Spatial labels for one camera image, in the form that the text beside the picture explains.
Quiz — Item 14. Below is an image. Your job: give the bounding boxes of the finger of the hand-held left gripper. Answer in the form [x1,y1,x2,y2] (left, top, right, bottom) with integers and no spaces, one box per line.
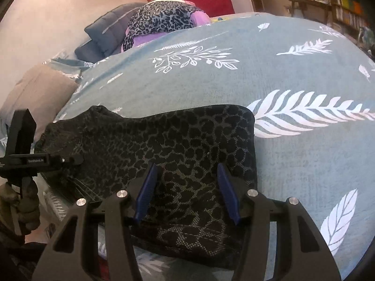
[48,154,83,170]

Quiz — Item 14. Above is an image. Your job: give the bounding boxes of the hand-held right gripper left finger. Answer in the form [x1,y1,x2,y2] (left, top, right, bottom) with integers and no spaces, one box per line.
[32,162,160,281]

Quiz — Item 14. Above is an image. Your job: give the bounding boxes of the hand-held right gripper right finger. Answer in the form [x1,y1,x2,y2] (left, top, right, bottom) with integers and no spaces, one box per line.
[216,162,342,281]

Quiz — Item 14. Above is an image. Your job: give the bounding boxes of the dark leopard print pants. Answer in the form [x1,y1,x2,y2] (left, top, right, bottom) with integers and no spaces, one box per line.
[35,104,258,270]

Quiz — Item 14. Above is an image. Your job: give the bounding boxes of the person's left hand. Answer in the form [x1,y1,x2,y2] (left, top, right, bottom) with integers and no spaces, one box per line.
[0,182,40,236]

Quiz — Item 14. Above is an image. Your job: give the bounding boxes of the beige pillow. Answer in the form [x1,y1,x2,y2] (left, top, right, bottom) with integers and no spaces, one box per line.
[0,64,79,123]

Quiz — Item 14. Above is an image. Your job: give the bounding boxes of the pink red cloth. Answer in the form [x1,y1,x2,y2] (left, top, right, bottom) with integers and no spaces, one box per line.
[97,258,110,281]

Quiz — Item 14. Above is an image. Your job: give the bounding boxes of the teal leaf print duvet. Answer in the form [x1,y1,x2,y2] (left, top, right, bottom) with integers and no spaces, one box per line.
[0,13,375,281]

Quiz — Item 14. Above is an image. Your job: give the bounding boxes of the grey padded headboard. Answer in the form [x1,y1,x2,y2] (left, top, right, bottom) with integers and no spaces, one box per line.
[75,2,147,63]

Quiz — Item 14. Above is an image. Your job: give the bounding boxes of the pile of clothes leopard purple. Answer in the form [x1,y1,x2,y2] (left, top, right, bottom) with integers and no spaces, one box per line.
[121,0,211,50]

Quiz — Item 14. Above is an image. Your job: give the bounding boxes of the grey leopard print cloth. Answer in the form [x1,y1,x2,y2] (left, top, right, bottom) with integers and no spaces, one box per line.
[122,0,195,52]

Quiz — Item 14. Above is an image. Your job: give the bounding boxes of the wooden desk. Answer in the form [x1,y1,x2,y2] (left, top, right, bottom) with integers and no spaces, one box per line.
[285,0,333,18]

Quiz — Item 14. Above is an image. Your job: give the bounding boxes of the wooden bookshelf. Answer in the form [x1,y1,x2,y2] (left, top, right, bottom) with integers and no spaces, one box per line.
[328,0,375,44]

